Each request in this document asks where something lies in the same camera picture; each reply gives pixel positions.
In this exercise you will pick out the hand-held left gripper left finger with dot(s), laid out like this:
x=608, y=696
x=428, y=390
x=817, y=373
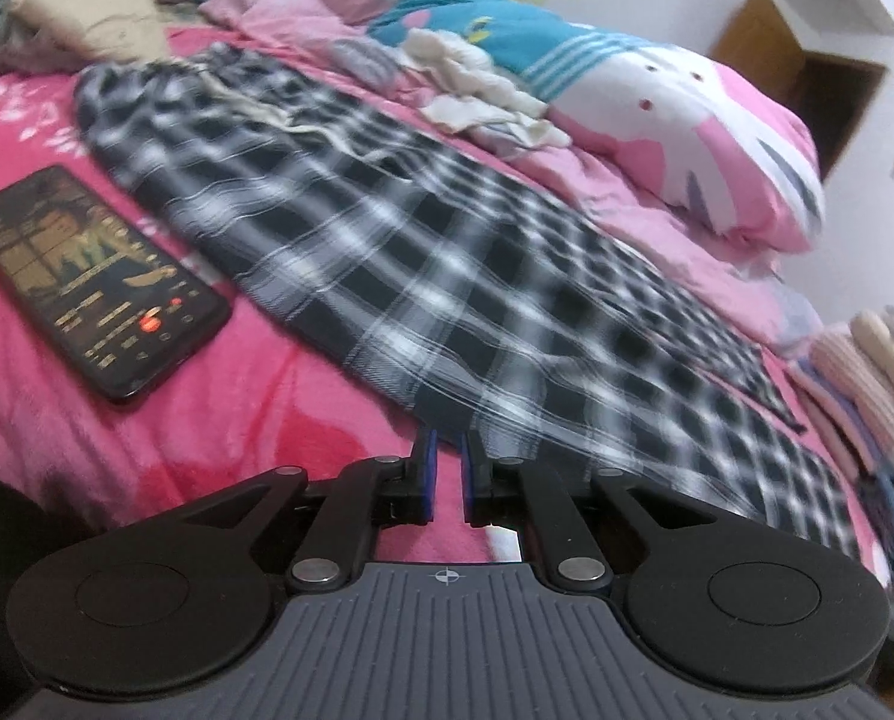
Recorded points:
x=428, y=480

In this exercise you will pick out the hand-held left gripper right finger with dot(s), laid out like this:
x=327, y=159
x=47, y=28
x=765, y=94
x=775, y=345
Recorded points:
x=468, y=480

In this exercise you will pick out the black white plaid pants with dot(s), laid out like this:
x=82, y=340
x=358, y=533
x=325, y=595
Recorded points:
x=454, y=277

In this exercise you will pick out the pink floral bed blanket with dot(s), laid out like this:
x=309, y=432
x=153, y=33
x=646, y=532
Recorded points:
x=229, y=405

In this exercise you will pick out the white crumpled garment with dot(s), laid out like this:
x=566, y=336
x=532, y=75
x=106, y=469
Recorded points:
x=477, y=82

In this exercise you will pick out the black smartphone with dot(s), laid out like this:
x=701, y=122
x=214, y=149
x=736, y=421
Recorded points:
x=79, y=270

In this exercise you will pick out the pink cartoon print quilt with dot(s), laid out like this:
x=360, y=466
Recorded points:
x=642, y=105

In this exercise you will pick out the blue folded garment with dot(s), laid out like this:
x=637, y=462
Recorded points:
x=889, y=532

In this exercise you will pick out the wooden door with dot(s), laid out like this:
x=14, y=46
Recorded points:
x=762, y=37

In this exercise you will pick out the beige folded garment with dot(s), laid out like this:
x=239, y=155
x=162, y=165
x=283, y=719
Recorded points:
x=79, y=0

